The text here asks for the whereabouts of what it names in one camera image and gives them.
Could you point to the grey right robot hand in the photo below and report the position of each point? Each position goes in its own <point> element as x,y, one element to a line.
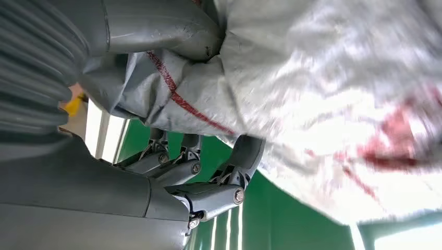
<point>76,207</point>

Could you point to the green conveyor belt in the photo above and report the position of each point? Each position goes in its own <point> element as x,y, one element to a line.
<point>276,214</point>

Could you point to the silver conveyor frame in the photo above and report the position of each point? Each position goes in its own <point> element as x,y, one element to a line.
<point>107,138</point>

